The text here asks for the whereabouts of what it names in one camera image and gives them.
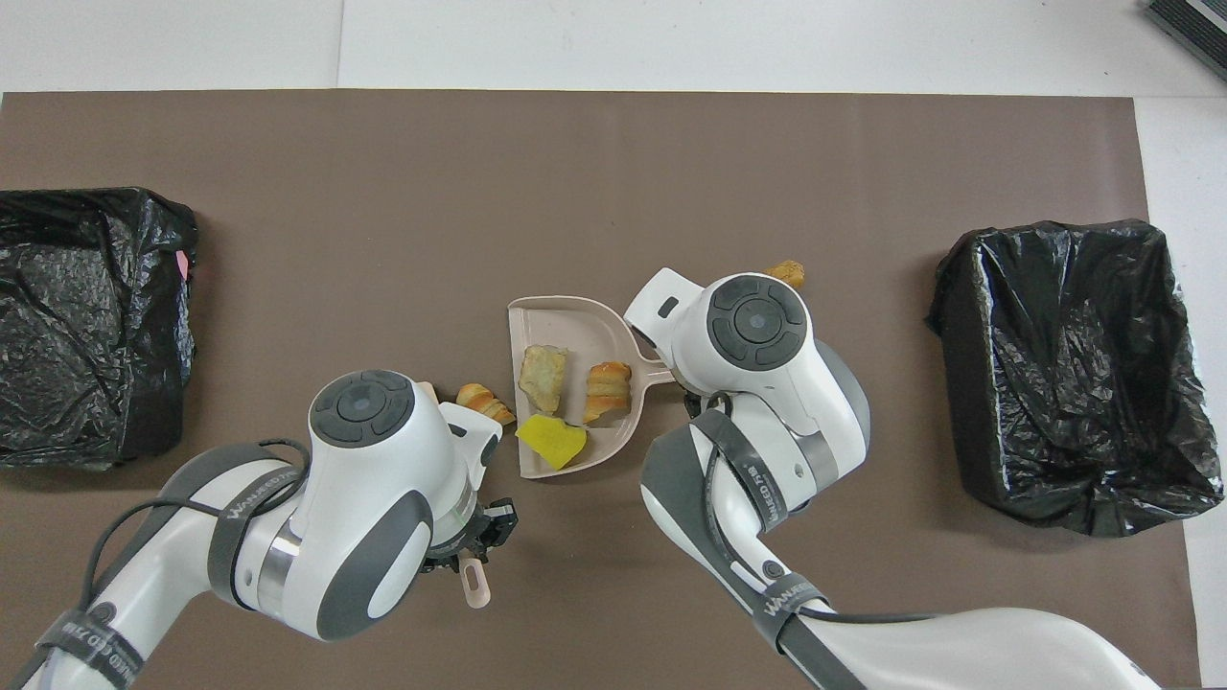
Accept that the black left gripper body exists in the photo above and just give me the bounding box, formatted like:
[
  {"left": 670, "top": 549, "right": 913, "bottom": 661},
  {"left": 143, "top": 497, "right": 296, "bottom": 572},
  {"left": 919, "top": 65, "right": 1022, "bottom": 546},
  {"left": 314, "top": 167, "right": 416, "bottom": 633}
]
[{"left": 422, "top": 513, "right": 496, "bottom": 576}]

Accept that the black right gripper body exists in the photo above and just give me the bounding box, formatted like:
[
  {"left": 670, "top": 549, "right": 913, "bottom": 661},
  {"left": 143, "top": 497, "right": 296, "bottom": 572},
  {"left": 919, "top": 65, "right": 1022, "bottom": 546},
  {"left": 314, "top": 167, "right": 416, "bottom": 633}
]
[{"left": 676, "top": 381, "right": 731, "bottom": 419}]

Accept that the beige hand brush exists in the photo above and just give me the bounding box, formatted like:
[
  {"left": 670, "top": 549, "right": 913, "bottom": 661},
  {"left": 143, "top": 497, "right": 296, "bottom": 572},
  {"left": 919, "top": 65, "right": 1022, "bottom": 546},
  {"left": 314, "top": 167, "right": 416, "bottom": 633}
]
[{"left": 419, "top": 380, "right": 493, "bottom": 610}]

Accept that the orange striped sponge scrap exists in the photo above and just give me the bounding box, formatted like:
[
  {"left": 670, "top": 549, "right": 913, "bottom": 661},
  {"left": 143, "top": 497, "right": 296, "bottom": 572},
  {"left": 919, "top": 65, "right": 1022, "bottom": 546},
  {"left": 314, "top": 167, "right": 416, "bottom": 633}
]
[
  {"left": 582, "top": 360, "right": 634, "bottom": 426},
  {"left": 455, "top": 382, "right": 518, "bottom": 427}
]

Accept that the plain yellow sponge piece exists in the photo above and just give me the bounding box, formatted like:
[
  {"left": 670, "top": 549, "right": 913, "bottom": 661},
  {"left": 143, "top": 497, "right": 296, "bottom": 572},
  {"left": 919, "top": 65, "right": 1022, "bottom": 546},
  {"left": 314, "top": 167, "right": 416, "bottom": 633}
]
[{"left": 515, "top": 413, "right": 589, "bottom": 472}]

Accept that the beige plastic dustpan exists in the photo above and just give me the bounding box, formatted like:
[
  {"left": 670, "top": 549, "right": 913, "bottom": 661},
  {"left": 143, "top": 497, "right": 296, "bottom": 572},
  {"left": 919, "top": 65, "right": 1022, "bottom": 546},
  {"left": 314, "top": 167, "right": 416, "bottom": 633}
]
[{"left": 506, "top": 294, "right": 678, "bottom": 481}]

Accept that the pale beige sponge scrap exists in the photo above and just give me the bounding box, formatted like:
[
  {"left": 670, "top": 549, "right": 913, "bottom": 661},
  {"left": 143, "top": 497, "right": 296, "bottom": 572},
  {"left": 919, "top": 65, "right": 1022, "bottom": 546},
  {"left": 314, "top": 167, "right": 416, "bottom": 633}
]
[{"left": 518, "top": 344, "right": 569, "bottom": 415}]

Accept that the black bag lined bin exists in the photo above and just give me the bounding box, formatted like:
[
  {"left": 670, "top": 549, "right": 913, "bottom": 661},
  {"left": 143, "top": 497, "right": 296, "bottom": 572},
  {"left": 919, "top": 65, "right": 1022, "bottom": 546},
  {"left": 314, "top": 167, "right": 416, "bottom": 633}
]
[{"left": 925, "top": 219, "right": 1225, "bottom": 538}]

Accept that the black bag bin pink spot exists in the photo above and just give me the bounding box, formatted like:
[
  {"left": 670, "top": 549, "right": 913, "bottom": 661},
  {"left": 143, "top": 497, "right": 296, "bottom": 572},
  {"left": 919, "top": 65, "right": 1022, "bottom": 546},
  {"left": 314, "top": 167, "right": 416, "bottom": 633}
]
[{"left": 0, "top": 187, "right": 199, "bottom": 471}]

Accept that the brown paper table mat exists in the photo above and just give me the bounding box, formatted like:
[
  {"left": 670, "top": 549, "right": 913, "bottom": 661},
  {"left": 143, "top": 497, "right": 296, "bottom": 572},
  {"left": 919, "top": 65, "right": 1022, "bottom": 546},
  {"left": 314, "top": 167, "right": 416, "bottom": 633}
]
[{"left": 0, "top": 89, "right": 1204, "bottom": 690}]

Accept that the dark ribbed device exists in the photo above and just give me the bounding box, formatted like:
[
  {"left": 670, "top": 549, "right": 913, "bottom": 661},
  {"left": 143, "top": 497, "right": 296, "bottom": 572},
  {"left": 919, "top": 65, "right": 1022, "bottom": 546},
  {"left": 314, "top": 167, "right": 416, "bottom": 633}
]
[{"left": 1144, "top": 0, "right": 1227, "bottom": 82}]

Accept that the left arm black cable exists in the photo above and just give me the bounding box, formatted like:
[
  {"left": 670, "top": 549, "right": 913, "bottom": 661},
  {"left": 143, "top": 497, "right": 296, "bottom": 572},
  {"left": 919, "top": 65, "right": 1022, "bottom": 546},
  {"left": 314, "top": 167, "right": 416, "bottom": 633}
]
[{"left": 84, "top": 439, "right": 313, "bottom": 600}]

